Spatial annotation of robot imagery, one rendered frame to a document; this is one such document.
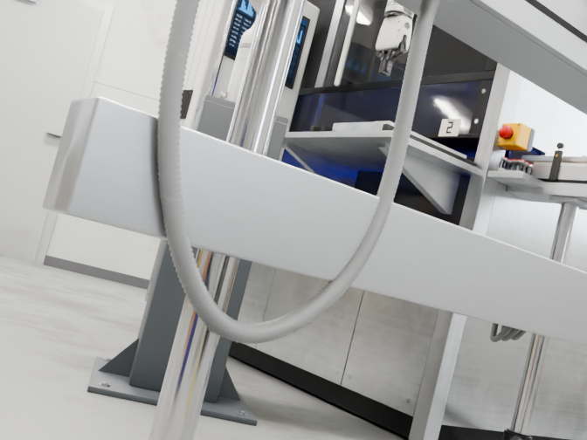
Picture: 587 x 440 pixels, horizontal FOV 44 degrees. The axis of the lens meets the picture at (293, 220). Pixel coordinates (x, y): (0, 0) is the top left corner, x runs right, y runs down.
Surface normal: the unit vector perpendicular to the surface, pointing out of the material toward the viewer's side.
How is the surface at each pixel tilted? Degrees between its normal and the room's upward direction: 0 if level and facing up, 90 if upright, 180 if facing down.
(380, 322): 90
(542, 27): 90
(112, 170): 90
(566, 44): 90
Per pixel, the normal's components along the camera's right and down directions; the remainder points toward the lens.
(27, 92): 0.22, -0.01
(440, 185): 0.58, 0.09
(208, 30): -0.69, -0.22
